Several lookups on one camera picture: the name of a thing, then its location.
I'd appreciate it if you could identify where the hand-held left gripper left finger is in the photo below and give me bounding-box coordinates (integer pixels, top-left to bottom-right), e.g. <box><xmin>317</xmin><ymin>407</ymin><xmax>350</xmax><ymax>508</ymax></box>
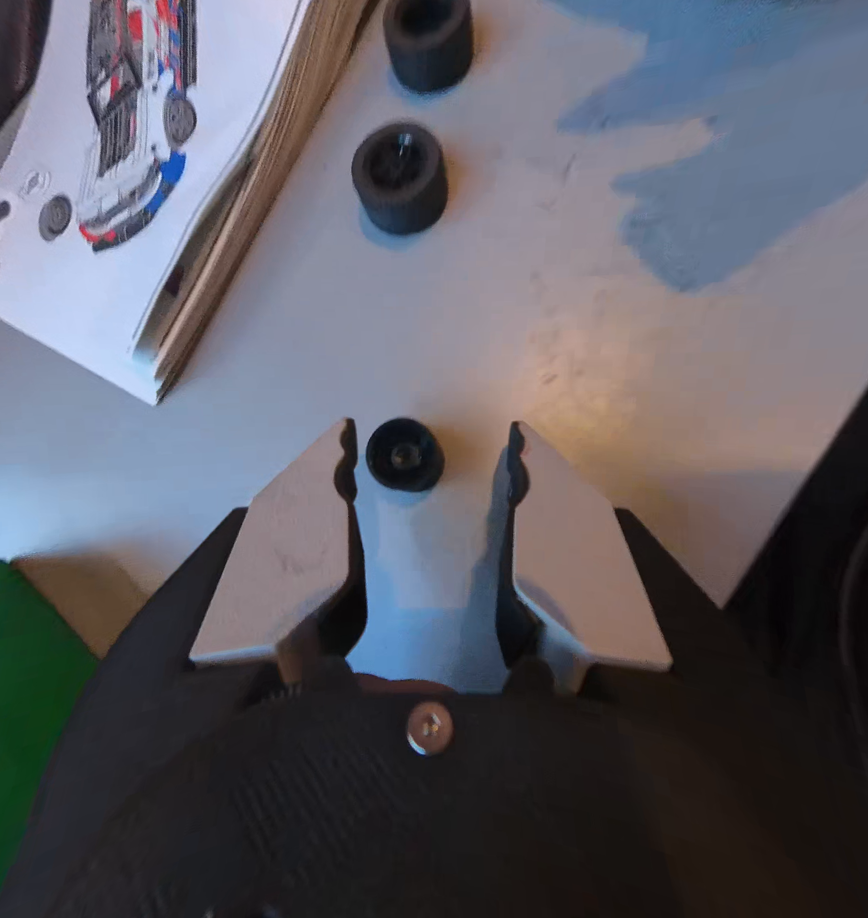
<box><xmin>189</xmin><ymin>417</ymin><xmax>369</xmax><ymax>686</ymax></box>

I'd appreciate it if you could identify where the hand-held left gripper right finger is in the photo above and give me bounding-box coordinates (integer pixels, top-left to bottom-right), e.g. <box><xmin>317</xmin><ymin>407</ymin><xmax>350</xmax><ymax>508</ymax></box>
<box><xmin>495</xmin><ymin>420</ymin><xmax>673</xmax><ymax>695</ymax></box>

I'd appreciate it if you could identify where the black spoked wheel rim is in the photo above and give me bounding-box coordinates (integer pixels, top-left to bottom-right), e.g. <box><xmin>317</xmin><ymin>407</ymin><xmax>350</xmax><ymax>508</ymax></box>
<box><xmin>366</xmin><ymin>417</ymin><xmax>446</xmax><ymax>493</ymax></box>

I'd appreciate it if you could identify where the black rubber tire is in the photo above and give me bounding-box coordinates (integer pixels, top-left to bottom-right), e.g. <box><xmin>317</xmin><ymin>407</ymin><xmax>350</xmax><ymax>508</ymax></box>
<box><xmin>351</xmin><ymin>122</ymin><xmax>449</xmax><ymax>236</ymax></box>
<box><xmin>382</xmin><ymin>0</ymin><xmax>474</xmax><ymax>94</ymax></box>

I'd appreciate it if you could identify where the plywood base board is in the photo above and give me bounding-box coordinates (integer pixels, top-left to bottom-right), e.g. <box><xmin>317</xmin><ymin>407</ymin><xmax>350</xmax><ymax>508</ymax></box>
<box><xmin>11</xmin><ymin>556</ymin><xmax>155</xmax><ymax>657</ymax></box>

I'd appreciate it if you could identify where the toy car instruction booklet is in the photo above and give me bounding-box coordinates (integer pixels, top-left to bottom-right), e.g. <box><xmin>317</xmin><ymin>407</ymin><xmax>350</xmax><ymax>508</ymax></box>
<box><xmin>0</xmin><ymin>0</ymin><xmax>378</xmax><ymax>407</ymax></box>

